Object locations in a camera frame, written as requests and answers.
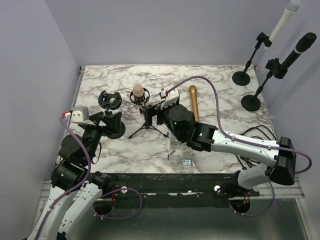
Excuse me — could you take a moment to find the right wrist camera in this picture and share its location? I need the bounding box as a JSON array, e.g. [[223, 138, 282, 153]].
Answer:
[[159, 88, 180, 110]]

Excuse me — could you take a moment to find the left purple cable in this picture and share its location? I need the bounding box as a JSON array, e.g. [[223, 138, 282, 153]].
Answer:
[[33, 114, 92, 240]]

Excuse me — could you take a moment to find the round base mic stand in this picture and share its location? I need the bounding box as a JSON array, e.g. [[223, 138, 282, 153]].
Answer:
[[241, 58, 292, 112], [232, 32, 272, 86]]

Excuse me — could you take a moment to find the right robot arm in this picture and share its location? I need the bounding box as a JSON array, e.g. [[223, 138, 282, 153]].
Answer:
[[144, 103, 296, 196]]

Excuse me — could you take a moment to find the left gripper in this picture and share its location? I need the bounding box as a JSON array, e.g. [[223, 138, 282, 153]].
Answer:
[[83, 111, 122, 164]]

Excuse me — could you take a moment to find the pink microphone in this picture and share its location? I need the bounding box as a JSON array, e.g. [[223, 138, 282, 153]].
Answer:
[[132, 84, 145, 109]]

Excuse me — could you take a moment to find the clear plastic screw box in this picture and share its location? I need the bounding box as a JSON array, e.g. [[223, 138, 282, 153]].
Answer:
[[166, 139, 225, 172]]

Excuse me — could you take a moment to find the black tripod mic stand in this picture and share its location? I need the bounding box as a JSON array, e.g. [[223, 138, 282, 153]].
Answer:
[[128, 86, 168, 139]]

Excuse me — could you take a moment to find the far round base mic stand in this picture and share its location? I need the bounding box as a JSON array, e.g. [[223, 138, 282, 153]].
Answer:
[[232, 32, 272, 86]]

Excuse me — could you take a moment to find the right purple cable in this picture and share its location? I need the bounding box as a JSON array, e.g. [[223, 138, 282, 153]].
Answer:
[[166, 76, 313, 218]]

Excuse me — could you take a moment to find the black microphone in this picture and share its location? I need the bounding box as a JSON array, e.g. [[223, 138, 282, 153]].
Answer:
[[279, 32, 317, 72]]

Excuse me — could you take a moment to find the aluminium mounting rail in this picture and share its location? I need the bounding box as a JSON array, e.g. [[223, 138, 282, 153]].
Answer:
[[39, 177, 306, 201]]

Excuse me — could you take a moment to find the purple cable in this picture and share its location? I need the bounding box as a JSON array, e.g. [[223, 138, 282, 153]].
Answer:
[[166, 76, 313, 218], [33, 114, 92, 240]]

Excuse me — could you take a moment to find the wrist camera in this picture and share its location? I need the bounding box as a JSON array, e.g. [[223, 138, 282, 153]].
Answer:
[[62, 106, 90, 124], [159, 88, 180, 110]]

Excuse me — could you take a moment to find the black cable bundle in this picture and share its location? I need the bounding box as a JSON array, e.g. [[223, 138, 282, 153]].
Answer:
[[234, 124, 278, 171]]

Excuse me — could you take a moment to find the near round base mic stand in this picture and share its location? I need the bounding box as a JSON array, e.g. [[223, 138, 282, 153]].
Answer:
[[241, 58, 292, 112]]

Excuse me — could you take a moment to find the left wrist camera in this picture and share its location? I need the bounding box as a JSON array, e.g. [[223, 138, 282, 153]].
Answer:
[[62, 106, 90, 124]]

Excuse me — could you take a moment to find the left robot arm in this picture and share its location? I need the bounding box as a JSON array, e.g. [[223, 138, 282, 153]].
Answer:
[[28, 107, 126, 240]]

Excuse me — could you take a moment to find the white microphone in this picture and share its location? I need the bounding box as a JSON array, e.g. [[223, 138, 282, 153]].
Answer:
[[264, 0, 301, 49]]

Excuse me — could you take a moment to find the gold microphone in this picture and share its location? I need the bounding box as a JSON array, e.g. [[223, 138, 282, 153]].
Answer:
[[188, 85, 199, 122]]

